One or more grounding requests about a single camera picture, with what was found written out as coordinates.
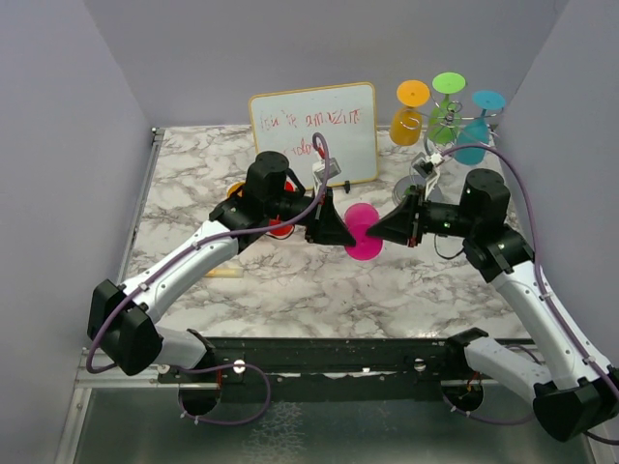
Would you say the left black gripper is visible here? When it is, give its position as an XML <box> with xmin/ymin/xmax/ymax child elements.
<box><xmin>265</xmin><ymin>185</ymin><xmax>357</xmax><ymax>247</ymax></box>

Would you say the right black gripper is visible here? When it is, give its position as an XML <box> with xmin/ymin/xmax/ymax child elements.
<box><xmin>367</xmin><ymin>184</ymin><xmax>478</xmax><ymax>247</ymax></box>

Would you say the pink wine glass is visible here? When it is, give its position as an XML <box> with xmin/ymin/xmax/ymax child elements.
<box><xmin>344</xmin><ymin>203</ymin><xmax>383</xmax><ymax>261</ymax></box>

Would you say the red wine glass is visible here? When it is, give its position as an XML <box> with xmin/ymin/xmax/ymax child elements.
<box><xmin>267</xmin><ymin>181</ymin><xmax>295</xmax><ymax>240</ymax></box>

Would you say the yellow wine glass front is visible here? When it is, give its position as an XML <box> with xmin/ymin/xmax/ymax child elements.
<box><xmin>226</xmin><ymin>182</ymin><xmax>245</xmax><ymax>197</ymax></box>

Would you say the yellow wine glass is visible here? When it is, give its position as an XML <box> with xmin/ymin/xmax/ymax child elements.
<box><xmin>390</xmin><ymin>79</ymin><xmax>430</xmax><ymax>146</ymax></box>
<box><xmin>226</xmin><ymin>182</ymin><xmax>245</xmax><ymax>197</ymax></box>

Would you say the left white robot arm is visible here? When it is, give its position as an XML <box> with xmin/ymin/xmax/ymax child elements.
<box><xmin>87</xmin><ymin>145</ymin><xmax>356</xmax><ymax>382</ymax></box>

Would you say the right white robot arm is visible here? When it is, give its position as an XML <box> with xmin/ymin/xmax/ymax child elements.
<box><xmin>368</xmin><ymin>169</ymin><xmax>618</xmax><ymax>442</ymax></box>

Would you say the chrome wine glass rack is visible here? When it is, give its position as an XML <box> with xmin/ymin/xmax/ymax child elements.
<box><xmin>392</xmin><ymin>109</ymin><xmax>504</xmax><ymax>204</ymax></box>

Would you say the yellow wine glass left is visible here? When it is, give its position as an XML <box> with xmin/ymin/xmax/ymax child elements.
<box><xmin>390</xmin><ymin>79</ymin><xmax>430</xmax><ymax>146</ymax></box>

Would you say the green wine glass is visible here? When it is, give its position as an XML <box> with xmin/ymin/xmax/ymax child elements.
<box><xmin>427</xmin><ymin>72</ymin><xmax>466</xmax><ymax>145</ymax></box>

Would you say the blue wine glass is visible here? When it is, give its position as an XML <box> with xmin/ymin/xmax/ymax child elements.
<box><xmin>455</xmin><ymin>90</ymin><xmax>506</xmax><ymax>166</ymax></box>

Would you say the yellow framed whiteboard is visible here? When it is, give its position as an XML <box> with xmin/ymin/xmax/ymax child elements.
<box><xmin>249</xmin><ymin>82</ymin><xmax>378</xmax><ymax>189</ymax></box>

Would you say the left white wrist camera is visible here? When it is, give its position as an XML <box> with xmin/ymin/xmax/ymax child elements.
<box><xmin>311</xmin><ymin>159</ymin><xmax>341</xmax><ymax>187</ymax></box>

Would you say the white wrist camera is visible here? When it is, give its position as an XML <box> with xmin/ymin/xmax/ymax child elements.
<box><xmin>412</xmin><ymin>153</ymin><xmax>444</xmax><ymax>198</ymax></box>
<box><xmin>311</xmin><ymin>159</ymin><xmax>341</xmax><ymax>187</ymax></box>

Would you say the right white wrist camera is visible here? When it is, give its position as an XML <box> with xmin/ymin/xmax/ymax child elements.
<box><xmin>412</xmin><ymin>153</ymin><xmax>444</xmax><ymax>198</ymax></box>

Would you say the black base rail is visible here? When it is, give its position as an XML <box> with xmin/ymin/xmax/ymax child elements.
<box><xmin>158</xmin><ymin>337</ymin><xmax>473</xmax><ymax>403</ymax></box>

